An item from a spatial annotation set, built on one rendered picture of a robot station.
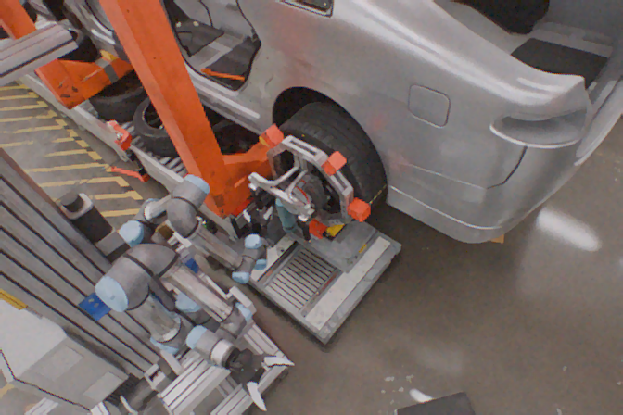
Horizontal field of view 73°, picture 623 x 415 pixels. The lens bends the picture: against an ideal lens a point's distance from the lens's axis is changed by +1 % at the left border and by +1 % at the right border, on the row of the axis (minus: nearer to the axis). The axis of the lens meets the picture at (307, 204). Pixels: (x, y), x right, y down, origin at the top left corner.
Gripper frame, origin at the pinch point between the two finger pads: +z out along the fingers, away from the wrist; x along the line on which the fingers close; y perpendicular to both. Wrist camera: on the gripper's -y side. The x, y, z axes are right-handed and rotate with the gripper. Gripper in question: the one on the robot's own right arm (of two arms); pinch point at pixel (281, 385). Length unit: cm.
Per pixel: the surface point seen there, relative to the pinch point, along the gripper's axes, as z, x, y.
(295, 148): -56, -97, -1
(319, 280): -46, -99, 106
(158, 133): -202, -128, 59
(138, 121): -228, -132, 58
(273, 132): -73, -104, 0
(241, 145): -139, -148, 61
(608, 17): 55, -275, -16
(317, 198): -36, -84, 12
